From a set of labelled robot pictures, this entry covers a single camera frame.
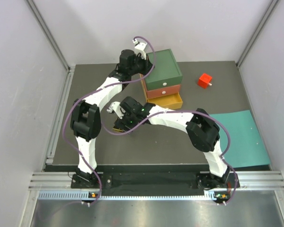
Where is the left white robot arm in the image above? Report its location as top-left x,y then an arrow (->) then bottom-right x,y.
71,49 -> 153,188

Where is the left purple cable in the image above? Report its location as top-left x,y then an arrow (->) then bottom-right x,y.
61,35 -> 156,206

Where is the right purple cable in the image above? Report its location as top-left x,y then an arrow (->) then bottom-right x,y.
101,110 -> 239,205

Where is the grey slotted cable duct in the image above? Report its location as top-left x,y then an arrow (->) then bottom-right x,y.
38,191 -> 217,201

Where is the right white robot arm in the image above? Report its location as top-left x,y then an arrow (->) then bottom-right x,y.
110,96 -> 230,187

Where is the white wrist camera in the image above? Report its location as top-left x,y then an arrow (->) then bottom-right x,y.
106,101 -> 124,119
133,39 -> 147,60

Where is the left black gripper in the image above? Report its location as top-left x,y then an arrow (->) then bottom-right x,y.
128,53 -> 153,77

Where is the red cube with peg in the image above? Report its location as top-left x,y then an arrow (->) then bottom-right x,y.
197,73 -> 213,89

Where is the purple cable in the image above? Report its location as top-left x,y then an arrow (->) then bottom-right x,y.
101,110 -> 239,205
61,35 -> 156,206

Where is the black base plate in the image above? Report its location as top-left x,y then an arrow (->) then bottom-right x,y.
71,171 -> 240,192

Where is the teal mat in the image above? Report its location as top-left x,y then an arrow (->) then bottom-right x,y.
211,110 -> 270,168

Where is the green drawer box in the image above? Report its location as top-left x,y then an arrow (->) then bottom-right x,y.
144,49 -> 183,90

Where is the gold black lipstick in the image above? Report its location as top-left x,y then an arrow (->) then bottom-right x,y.
113,125 -> 125,132

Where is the yellow drawer box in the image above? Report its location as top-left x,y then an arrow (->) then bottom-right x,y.
141,80 -> 183,110

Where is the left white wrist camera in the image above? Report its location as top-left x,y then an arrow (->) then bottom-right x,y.
133,39 -> 147,60

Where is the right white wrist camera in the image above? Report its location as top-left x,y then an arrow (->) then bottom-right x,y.
106,101 -> 124,119

